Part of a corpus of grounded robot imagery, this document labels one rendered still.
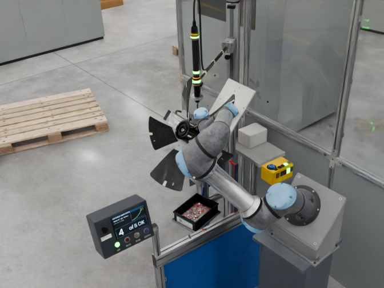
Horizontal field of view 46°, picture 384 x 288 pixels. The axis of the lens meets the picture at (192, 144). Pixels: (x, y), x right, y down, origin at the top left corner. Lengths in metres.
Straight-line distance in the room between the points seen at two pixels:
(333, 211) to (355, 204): 0.86
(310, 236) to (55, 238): 2.39
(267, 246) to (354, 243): 1.01
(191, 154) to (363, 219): 1.47
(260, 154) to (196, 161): 1.36
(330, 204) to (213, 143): 0.63
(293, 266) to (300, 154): 1.13
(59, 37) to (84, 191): 4.20
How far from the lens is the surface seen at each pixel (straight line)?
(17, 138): 5.19
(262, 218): 1.97
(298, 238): 2.12
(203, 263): 2.64
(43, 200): 4.37
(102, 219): 2.01
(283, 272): 2.25
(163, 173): 2.71
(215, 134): 1.77
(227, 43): 2.97
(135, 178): 4.41
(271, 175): 2.57
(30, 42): 7.89
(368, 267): 3.13
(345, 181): 2.90
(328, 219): 2.08
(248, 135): 3.10
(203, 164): 1.79
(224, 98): 2.92
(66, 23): 8.06
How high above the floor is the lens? 2.53
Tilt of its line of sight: 31 degrees down
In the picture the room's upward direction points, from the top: 3 degrees counter-clockwise
